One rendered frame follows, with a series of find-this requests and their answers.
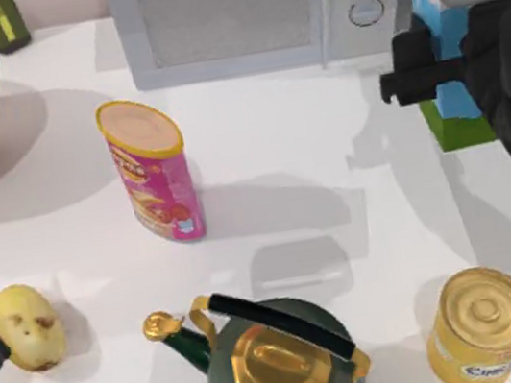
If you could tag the yellow potato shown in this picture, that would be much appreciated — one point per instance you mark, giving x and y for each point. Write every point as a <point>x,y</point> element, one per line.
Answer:
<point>27,329</point>

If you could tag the yellow can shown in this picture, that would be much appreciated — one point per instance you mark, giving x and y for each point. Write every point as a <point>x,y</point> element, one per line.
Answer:
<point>481,326</point>

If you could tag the green bottle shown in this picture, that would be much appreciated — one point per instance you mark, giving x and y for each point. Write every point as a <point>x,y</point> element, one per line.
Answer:
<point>5,22</point>

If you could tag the pale round microwave knob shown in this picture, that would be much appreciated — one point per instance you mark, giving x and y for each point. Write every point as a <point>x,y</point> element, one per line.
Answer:
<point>366,11</point>

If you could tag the green and gold kettle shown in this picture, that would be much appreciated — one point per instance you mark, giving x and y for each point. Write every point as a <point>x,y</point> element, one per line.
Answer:
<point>274,368</point>

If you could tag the pink snack tube can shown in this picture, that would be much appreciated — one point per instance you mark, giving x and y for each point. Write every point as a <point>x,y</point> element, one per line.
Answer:
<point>154,168</point>

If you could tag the blue and white milk carton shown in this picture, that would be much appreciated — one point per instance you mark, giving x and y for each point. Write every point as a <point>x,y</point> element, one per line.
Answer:
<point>450,54</point>

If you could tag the pale microwave oven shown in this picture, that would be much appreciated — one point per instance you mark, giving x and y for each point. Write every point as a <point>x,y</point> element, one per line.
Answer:
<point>228,16</point>

